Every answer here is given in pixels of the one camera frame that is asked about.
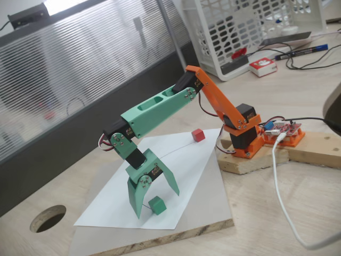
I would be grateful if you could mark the green cube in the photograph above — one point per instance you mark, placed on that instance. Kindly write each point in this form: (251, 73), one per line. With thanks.
(157, 206)

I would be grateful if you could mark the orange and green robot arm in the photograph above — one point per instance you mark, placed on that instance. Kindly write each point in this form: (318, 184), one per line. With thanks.
(160, 112)

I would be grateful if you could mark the red cube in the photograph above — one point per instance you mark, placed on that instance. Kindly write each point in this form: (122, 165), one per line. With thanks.
(198, 136)

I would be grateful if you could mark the white paper sheet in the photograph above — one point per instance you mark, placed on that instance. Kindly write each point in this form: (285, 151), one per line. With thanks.
(191, 170)

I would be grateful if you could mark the grey chipboard panel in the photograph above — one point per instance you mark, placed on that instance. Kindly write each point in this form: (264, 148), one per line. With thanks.
(210, 202)

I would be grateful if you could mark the wooden base block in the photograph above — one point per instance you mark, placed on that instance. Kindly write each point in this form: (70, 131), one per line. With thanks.
(253, 165)

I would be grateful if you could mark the ribbed glass desk partition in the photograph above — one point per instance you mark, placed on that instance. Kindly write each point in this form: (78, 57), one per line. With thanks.
(80, 80)

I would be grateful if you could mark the red controller circuit board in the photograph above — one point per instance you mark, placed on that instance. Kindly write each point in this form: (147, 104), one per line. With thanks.
(289, 128)

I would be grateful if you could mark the black rectangular block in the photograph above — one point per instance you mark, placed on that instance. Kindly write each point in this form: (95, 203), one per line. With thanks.
(234, 65)

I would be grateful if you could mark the orange circuit board holder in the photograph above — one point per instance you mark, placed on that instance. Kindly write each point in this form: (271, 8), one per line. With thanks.
(295, 140)

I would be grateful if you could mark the red plastic clip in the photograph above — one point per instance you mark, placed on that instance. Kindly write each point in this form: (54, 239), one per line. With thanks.
(239, 53)

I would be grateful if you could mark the red and white small box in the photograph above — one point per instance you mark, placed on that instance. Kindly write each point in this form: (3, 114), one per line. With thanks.
(263, 68)

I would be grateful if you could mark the wooden base plank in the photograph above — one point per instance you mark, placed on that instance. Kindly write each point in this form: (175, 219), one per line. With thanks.
(314, 152)

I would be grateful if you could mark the white plastic basket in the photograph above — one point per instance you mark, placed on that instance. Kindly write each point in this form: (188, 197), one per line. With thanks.
(239, 26)

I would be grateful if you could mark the dark flat smartphone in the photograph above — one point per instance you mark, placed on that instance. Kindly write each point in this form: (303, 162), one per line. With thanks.
(285, 38)

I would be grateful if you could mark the blue marker pen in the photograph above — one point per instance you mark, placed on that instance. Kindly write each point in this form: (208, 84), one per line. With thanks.
(301, 52)

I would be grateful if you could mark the grey rounded object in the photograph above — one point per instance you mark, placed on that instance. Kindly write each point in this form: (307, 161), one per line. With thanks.
(334, 98)

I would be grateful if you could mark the black box device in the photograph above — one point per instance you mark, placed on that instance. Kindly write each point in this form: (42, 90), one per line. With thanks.
(28, 14)

